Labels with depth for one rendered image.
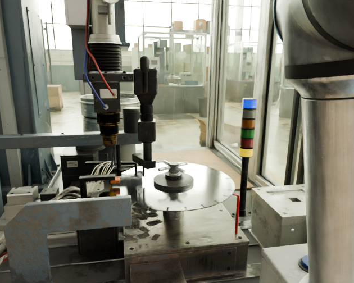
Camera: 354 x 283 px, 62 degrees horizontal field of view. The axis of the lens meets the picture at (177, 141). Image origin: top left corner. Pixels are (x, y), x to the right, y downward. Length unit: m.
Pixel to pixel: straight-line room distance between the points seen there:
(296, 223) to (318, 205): 0.47
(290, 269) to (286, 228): 0.21
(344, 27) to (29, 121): 1.19
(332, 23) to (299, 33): 0.07
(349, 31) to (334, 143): 0.12
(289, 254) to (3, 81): 1.09
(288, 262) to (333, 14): 0.50
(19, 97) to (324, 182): 1.15
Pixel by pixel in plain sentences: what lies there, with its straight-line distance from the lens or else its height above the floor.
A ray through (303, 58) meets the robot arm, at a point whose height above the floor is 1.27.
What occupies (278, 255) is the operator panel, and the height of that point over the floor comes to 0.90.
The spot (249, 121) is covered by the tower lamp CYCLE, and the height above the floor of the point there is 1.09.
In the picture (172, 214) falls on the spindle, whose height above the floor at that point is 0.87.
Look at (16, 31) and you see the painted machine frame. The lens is 1.29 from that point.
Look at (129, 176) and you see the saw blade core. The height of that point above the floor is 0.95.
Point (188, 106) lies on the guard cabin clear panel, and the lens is 1.87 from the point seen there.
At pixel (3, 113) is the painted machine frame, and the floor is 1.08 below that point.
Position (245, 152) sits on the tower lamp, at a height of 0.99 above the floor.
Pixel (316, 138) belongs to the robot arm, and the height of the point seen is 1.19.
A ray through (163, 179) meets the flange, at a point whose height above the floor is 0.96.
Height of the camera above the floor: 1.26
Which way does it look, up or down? 15 degrees down
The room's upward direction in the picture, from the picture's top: 1 degrees clockwise
